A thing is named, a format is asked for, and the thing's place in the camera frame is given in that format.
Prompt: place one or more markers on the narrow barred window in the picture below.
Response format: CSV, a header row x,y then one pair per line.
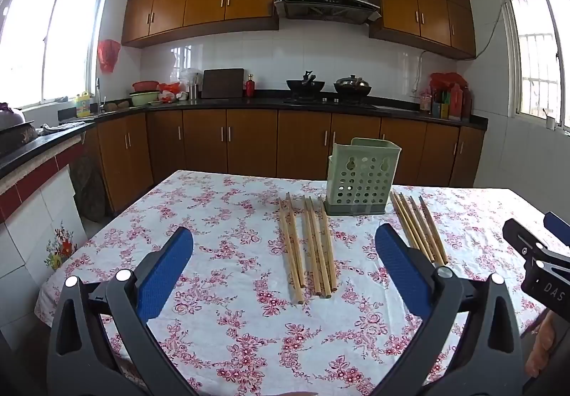
x,y
539,53

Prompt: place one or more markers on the white plastic bag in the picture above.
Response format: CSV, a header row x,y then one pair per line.
x,y
189,75

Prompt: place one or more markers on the small red plastic bag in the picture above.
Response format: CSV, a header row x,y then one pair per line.
x,y
169,92

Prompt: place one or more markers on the dark red thermos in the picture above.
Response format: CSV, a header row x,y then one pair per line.
x,y
467,104

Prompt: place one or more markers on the hanging red plastic bag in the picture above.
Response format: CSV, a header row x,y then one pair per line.
x,y
109,55

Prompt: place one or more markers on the black kitchen countertop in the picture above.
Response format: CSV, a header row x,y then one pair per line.
x,y
231,103

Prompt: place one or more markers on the pink label bottle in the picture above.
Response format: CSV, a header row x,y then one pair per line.
x,y
426,104

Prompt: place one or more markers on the wide sliding window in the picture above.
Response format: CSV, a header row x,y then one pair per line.
x,y
53,35

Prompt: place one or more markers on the metal canister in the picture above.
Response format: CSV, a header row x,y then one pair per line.
x,y
194,92

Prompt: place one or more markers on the yellow detergent bottle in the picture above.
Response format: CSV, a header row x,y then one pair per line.
x,y
82,107

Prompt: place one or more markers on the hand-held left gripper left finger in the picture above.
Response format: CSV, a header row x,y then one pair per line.
x,y
162,271

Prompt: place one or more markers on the small cup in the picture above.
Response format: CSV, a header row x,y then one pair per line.
x,y
550,122

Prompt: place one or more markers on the person's right hand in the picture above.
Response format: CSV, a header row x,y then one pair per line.
x,y
543,342

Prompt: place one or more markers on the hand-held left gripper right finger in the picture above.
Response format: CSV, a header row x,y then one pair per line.
x,y
400,264

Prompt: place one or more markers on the wooden base cabinets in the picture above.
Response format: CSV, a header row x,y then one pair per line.
x,y
249,146

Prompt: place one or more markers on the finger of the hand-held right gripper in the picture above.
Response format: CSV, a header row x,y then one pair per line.
x,y
519,235
559,227

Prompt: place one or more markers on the dark pot with lid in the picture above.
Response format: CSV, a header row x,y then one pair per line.
x,y
15,128

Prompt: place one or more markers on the black gas stove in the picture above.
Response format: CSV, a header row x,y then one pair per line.
x,y
329,101

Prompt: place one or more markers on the pink floral tablecloth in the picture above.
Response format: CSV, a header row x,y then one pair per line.
x,y
231,244

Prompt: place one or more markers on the green plastic basin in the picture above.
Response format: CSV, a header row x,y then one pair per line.
x,y
144,98

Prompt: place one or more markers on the black wok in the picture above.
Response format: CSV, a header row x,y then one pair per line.
x,y
306,85

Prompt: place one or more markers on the dark sack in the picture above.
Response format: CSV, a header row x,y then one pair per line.
x,y
89,189

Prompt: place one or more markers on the yellow green box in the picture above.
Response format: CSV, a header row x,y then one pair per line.
x,y
440,109

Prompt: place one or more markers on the red bottle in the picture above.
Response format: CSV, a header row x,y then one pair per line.
x,y
250,88

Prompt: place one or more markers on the wok with steel lid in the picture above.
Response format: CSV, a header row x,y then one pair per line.
x,y
352,85

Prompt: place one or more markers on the grey dish rag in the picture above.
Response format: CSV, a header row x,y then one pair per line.
x,y
60,127

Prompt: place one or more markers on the red plastic basin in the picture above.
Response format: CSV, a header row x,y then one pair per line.
x,y
145,86

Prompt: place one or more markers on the large red plastic bag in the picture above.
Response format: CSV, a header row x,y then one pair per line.
x,y
447,78

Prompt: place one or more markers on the dark wooden cutting board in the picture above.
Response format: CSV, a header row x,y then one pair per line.
x,y
222,84

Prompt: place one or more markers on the wooden chopstick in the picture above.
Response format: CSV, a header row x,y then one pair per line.
x,y
433,229
410,226
327,244
418,229
319,249
426,231
289,251
295,240

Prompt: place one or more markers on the green plastic utensil holder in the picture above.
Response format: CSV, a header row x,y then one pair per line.
x,y
358,182

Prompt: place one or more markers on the chrome faucet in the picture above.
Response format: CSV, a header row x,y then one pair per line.
x,y
98,95

